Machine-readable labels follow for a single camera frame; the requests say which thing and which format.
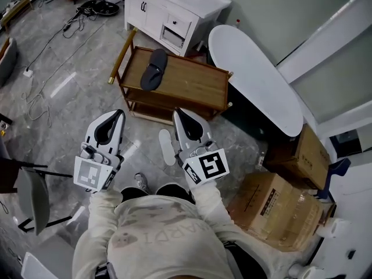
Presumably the blue chair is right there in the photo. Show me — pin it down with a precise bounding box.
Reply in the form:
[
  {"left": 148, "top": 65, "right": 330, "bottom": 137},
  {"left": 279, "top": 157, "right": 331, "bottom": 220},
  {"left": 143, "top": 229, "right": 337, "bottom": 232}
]
[{"left": 316, "top": 157, "right": 352, "bottom": 200}]

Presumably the dark grey slipper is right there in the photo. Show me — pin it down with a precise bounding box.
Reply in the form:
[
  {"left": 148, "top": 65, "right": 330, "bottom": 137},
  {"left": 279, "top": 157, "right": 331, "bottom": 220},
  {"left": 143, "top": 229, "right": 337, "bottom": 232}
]
[{"left": 140, "top": 48, "right": 169, "bottom": 92}]

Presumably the labelled cardboard box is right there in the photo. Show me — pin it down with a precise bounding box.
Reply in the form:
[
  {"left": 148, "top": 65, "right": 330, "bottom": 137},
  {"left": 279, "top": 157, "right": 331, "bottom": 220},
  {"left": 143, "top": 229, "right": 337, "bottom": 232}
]
[{"left": 226, "top": 171, "right": 293, "bottom": 232}]

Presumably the white vanity cabinet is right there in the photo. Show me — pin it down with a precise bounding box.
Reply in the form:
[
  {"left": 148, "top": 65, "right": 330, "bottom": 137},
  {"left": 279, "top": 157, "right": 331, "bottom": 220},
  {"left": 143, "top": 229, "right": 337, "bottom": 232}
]
[{"left": 123, "top": 0, "right": 233, "bottom": 58}]

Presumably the grey chair with black legs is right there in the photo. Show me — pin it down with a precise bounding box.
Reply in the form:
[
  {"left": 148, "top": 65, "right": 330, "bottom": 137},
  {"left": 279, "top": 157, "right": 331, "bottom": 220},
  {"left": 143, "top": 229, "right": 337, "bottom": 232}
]
[{"left": 0, "top": 158, "right": 73, "bottom": 237}]

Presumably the wooden framed stand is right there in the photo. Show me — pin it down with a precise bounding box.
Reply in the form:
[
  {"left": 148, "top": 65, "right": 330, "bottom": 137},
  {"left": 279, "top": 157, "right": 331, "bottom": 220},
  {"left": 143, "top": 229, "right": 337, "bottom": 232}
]
[{"left": 318, "top": 202, "right": 338, "bottom": 229}]

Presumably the grey floor cushion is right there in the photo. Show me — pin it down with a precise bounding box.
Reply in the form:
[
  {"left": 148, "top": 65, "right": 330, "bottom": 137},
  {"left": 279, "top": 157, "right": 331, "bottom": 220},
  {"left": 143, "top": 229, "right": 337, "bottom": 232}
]
[{"left": 0, "top": 37, "right": 19, "bottom": 88}]

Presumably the person's leg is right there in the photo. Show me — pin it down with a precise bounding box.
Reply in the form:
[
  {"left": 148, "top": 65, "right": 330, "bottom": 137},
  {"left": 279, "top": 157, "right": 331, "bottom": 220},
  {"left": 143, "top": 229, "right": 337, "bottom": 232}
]
[
  {"left": 156, "top": 184, "right": 195, "bottom": 205},
  {"left": 120, "top": 187, "right": 149, "bottom": 203}
]

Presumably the white slipper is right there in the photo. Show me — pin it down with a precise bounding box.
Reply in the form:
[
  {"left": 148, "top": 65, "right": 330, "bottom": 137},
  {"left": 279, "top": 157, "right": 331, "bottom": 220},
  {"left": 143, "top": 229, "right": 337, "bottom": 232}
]
[{"left": 158, "top": 128, "right": 177, "bottom": 166}]

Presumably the white curved fixture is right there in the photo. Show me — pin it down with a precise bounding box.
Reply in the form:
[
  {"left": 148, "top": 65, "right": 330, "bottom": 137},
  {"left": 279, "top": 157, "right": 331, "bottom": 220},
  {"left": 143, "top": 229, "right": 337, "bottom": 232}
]
[{"left": 20, "top": 251, "right": 59, "bottom": 279}]

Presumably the tape-wrapped cardboard box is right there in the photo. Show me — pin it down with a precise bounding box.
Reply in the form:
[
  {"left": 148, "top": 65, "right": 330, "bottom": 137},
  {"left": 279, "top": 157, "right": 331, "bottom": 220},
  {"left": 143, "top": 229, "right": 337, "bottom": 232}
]
[{"left": 246, "top": 184, "right": 325, "bottom": 252}]

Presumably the low wooden bench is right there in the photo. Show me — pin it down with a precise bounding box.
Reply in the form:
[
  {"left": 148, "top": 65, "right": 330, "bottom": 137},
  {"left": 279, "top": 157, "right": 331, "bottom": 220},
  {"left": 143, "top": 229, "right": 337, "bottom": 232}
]
[{"left": 0, "top": 0, "right": 33, "bottom": 34}]

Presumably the plain cardboard box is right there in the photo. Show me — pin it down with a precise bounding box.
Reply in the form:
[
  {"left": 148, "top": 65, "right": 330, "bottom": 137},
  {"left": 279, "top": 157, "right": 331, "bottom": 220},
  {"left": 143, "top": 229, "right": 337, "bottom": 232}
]
[{"left": 263, "top": 123, "right": 331, "bottom": 191}]

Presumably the person's left forearm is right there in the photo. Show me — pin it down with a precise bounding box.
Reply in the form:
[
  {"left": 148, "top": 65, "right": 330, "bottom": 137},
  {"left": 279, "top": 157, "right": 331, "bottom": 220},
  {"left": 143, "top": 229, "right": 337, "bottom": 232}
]
[{"left": 88, "top": 189, "right": 123, "bottom": 235}]

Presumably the white paper roll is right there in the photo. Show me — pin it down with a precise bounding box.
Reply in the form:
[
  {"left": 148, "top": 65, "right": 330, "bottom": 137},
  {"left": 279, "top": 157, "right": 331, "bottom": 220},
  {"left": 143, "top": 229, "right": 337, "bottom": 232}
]
[
  {"left": 319, "top": 218, "right": 352, "bottom": 239},
  {"left": 289, "top": 263, "right": 320, "bottom": 279}
]

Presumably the clear plastic bottle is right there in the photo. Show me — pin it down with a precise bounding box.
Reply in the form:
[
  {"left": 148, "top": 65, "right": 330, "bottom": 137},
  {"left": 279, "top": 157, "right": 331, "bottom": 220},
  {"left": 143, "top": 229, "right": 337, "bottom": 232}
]
[{"left": 255, "top": 151, "right": 266, "bottom": 170}]

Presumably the person's torso in cream sweater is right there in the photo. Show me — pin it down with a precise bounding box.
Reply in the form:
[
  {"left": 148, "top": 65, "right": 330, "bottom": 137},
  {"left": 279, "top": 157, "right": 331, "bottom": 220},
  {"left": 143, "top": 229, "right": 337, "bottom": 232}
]
[{"left": 71, "top": 195, "right": 268, "bottom": 279}]

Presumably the person's left leg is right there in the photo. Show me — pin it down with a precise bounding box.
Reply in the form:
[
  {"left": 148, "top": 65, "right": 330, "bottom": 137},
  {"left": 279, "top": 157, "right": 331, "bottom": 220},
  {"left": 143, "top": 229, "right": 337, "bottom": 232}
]
[{"left": 120, "top": 187, "right": 149, "bottom": 203}]

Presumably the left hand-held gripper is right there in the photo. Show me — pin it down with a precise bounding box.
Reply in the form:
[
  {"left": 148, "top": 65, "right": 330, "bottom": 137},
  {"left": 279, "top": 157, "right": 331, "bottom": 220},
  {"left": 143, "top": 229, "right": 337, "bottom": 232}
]
[{"left": 74, "top": 109, "right": 126, "bottom": 194}]

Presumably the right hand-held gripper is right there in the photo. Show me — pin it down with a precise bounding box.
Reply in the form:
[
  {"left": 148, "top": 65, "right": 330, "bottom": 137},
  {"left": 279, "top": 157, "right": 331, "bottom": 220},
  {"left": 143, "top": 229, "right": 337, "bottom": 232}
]
[{"left": 172, "top": 108, "right": 230, "bottom": 185}]

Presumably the white and black bathtub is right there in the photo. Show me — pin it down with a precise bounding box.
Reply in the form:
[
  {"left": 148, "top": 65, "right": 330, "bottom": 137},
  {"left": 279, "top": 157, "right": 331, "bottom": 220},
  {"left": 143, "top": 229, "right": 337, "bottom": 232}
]
[{"left": 206, "top": 24, "right": 305, "bottom": 139}]

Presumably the grey left sneaker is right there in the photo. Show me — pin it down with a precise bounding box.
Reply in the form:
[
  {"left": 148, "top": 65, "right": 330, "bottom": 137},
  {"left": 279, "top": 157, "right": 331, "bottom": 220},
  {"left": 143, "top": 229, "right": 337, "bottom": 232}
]
[{"left": 134, "top": 172, "right": 151, "bottom": 195}]

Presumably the person's right forearm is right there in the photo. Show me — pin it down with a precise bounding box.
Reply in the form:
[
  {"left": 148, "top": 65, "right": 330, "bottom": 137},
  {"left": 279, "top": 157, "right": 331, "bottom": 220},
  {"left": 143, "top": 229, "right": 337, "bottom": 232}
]
[{"left": 188, "top": 181, "right": 236, "bottom": 235}]

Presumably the wooden three-tier cart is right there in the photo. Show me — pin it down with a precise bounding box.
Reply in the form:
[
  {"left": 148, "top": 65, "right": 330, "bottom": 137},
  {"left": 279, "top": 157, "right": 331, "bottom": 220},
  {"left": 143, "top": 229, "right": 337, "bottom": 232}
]
[{"left": 108, "top": 27, "right": 234, "bottom": 126}]

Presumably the person's right leg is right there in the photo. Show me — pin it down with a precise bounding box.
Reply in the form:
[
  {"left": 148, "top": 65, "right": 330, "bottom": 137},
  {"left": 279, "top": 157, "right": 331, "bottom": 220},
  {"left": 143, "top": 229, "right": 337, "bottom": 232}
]
[{"left": 156, "top": 184, "right": 195, "bottom": 205}]

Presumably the white cable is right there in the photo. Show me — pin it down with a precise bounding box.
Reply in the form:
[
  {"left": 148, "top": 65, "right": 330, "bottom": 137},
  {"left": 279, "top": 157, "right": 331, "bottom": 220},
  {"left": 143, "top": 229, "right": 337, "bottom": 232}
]
[{"left": 20, "top": 76, "right": 52, "bottom": 129}]

